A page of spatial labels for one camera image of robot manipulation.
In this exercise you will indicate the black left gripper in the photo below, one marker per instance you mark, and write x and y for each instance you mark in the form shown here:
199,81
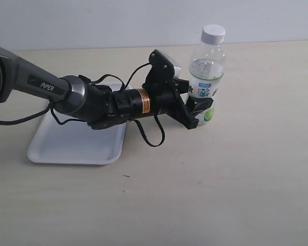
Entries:
162,96

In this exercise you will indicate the clear plastic drink bottle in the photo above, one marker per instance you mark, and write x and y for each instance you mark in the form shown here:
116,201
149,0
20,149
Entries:
206,70

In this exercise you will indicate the white bottle cap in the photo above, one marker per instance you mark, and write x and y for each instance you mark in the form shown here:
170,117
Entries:
213,34

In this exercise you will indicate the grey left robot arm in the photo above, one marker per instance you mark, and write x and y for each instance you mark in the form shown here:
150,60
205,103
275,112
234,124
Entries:
97,104

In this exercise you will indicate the white rectangular plastic tray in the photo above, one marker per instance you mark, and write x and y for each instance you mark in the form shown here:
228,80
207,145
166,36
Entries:
75,143

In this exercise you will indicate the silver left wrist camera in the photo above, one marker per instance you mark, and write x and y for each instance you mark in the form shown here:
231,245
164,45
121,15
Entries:
163,65

